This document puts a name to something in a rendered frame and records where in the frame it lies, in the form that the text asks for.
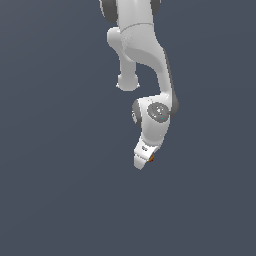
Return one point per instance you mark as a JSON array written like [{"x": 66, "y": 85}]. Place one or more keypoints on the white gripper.
[{"x": 141, "y": 155}]

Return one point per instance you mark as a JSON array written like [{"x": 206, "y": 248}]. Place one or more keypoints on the small orange object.
[{"x": 151, "y": 158}]

